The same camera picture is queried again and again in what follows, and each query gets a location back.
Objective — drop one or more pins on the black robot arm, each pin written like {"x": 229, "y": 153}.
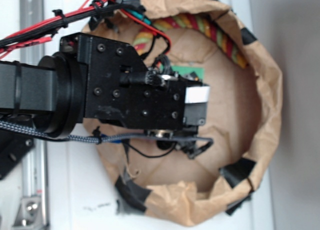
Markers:
{"x": 44, "y": 101}

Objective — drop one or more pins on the green rectangular block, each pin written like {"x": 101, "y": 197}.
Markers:
{"x": 190, "y": 72}

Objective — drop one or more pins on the brown paper bag bin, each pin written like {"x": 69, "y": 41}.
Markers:
{"x": 244, "y": 119}

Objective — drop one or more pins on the aluminium extrusion rail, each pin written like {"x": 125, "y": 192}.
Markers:
{"x": 34, "y": 164}

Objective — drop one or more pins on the multicolour twisted rope toy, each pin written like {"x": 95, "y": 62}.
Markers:
{"x": 195, "y": 22}

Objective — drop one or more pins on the metal corner bracket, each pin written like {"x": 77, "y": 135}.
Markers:
{"x": 31, "y": 215}

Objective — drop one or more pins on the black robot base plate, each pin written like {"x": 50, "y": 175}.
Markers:
{"x": 13, "y": 147}

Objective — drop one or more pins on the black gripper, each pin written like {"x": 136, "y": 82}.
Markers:
{"x": 120, "y": 90}

